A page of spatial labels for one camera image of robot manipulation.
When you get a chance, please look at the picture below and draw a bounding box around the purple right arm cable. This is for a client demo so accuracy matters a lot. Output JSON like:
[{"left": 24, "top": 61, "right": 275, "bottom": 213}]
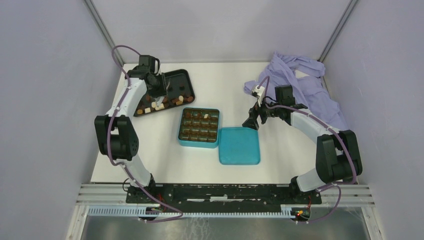
[{"left": 258, "top": 75, "right": 359, "bottom": 224}]

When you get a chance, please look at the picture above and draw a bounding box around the white cable duct rail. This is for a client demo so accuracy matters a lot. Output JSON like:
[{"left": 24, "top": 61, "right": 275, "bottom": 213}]
[{"left": 86, "top": 205, "right": 312, "bottom": 219}]

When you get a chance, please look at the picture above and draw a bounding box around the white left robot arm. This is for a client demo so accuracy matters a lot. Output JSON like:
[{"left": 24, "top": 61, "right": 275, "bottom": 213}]
[{"left": 94, "top": 55, "right": 167, "bottom": 204}]

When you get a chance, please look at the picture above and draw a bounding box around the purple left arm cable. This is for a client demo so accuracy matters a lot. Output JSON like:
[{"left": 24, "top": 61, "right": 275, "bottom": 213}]
[{"left": 104, "top": 44, "right": 184, "bottom": 223}]

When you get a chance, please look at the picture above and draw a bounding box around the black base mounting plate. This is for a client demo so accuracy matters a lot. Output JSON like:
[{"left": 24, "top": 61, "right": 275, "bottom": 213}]
[{"left": 144, "top": 183, "right": 322, "bottom": 205}]

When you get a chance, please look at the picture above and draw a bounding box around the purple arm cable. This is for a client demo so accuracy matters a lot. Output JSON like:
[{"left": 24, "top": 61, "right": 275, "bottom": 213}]
[
  {"left": 258, "top": 75, "right": 359, "bottom": 224},
  {"left": 104, "top": 44, "right": 184, "bottom": 223}
]

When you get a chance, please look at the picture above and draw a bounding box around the teal box lid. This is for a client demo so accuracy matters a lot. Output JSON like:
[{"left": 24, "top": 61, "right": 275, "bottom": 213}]
[{"left": 218, "top": 127, "right": 261, "bottom": 166}]

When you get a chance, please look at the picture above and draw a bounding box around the lavender crumpled cloth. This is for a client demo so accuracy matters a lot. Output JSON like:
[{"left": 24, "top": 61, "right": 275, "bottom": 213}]
[{"left": 243, "top": 51, "right": 349, "bottom": 130}]

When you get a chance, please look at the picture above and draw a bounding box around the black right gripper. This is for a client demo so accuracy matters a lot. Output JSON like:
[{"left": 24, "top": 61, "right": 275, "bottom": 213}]
[{"left": 242, "top": 95, "right": 282, "bottom": 131}]

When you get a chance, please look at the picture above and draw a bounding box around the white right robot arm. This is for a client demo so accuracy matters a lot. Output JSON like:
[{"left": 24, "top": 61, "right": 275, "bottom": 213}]
[{"left": 242, "top": 83, "right": 363, "bottom": 204}]

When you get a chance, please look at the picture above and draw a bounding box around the black chocolate tray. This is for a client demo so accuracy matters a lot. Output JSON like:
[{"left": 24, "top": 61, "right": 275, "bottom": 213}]
[{"left": 133, "top": 69, "right": 196, "bottom": 117}]

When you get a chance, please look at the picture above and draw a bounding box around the steel tongs white handle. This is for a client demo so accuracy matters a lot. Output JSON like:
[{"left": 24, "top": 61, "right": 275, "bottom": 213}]
[{"left": 154, "top": 95, "right": 168, "bottom": 105}]

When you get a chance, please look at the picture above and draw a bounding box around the teal chocolate box with dividers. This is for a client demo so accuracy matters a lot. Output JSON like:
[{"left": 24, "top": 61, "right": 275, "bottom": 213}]
[{"left": 177, "top": 107, "right": 221, "bottom": 149}]

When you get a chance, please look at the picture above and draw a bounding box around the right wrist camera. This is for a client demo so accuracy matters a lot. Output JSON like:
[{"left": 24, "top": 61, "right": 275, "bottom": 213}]
[{"left": 251, "top": 85, "right": 266, "bottom": 107}]

